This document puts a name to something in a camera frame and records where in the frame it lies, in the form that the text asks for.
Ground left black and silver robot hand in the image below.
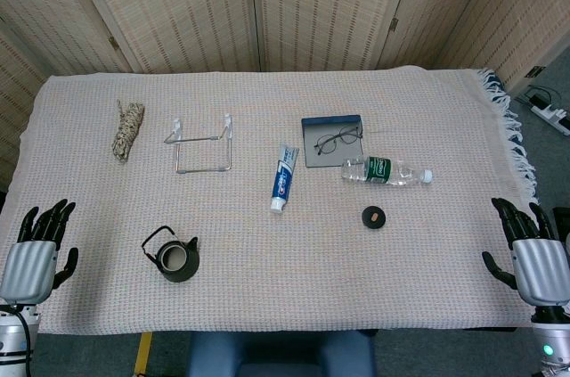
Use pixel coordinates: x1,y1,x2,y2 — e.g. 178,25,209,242
0,198,80,306

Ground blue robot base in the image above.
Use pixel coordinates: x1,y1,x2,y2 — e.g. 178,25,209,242
186,330,378,377

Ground black round teapot lid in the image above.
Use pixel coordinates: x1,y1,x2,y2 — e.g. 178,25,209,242
361,205,387,230

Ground thin black wire-rim glasses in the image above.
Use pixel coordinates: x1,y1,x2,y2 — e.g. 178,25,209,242
313,126,362,156

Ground metal wire stand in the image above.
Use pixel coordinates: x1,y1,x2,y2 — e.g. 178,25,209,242
163,113,234,174

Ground black cast iron teapot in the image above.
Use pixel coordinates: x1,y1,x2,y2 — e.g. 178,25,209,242
141,225,201,284

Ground clear bottle with green label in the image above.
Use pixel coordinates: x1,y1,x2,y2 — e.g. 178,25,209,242
340,155,434,187

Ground beige woven tablecloth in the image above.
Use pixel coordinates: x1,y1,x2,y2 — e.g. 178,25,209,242
0,65,542,334

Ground white power strip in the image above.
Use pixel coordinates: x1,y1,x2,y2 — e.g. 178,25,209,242
525,85,570,136

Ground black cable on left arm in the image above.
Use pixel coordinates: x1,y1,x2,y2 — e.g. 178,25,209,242
0,304,36,377

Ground beige braided rope bundle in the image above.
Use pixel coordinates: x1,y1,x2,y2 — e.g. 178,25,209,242
110,99,146,164

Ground open blue glasses case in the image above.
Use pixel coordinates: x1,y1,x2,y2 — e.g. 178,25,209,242
301,114,364,168

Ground blue white toothpaste tube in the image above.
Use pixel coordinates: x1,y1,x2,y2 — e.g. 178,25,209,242
270,143,300,215

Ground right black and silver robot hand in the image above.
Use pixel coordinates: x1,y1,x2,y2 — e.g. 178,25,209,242
481,197,570,307

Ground woven folding screen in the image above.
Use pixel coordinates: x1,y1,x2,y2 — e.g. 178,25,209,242
0,0,570,193

